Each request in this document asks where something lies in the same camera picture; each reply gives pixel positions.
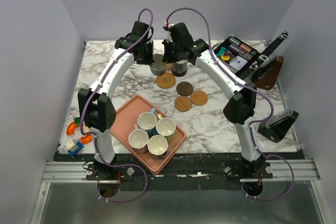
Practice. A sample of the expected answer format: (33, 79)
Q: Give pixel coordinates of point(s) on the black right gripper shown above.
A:
(170, 54)

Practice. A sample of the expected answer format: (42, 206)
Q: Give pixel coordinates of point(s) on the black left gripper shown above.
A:
(149, 60)

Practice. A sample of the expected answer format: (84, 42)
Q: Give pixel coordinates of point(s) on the cream cup with teal handle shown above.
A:
(179, 67)

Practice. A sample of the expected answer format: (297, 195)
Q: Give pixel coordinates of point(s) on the cream cup dark brown body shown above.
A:
(158, 67)

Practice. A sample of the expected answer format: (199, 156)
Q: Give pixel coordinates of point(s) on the dark walnut wood coaster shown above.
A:
(181, 74)

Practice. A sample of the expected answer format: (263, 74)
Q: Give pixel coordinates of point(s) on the light wood coaster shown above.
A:
(199, 98)
(183, 103)

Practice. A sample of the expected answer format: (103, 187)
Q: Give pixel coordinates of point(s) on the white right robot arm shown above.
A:
(241, 96)

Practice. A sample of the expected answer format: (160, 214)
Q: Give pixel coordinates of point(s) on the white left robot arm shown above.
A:
(97, 113)

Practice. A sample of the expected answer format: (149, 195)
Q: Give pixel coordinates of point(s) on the cream cup olive body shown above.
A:
(165, 127)

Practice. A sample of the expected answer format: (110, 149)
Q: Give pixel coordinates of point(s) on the black chip case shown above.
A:
(243, 59)

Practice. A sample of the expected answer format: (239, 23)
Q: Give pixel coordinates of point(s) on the brown leather pouch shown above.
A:
(266, 77)

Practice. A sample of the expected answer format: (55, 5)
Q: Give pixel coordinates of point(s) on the orange curved toy piece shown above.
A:
(71, 128)

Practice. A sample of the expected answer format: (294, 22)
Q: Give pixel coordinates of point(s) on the blue white toy block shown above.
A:
(74, 148)

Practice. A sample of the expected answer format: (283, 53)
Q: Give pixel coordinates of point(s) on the black phone stand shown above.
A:
(276, 128)

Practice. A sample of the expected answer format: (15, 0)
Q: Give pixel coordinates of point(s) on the cream cup blue handle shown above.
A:
(147, 121)

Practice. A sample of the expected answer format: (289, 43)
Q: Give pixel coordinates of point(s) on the cream cup navy handle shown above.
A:
(158, 146)

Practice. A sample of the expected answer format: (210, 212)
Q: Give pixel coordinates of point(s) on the aluminium mounting rail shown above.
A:
(273, 171)

